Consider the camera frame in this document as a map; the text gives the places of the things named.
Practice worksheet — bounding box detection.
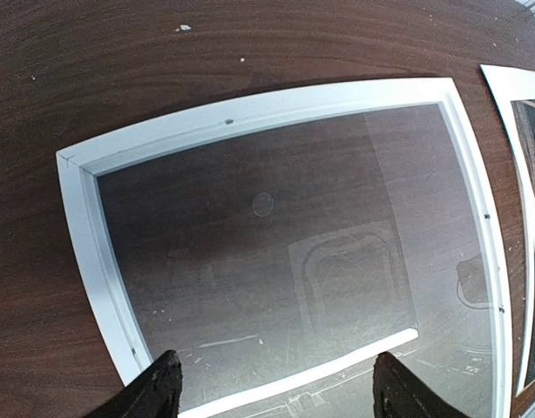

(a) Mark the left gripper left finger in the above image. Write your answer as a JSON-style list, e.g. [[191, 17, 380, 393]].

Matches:
[[85, 350, 183, 418]]

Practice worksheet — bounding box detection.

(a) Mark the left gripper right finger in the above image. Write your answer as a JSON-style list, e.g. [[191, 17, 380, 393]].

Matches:
[[373, 352, 466, 418]]

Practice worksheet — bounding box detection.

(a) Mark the clear acrylic sheet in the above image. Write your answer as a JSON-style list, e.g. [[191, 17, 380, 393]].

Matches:
[[98, 104, 494, 417]]

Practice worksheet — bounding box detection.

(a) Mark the white picture frame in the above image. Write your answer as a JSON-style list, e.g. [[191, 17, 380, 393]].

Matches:
[[57, 78, 513, 417]]

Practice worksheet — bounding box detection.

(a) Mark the white mat board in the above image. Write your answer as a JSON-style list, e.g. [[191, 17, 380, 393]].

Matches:
[[481, 64, 535, 394]]

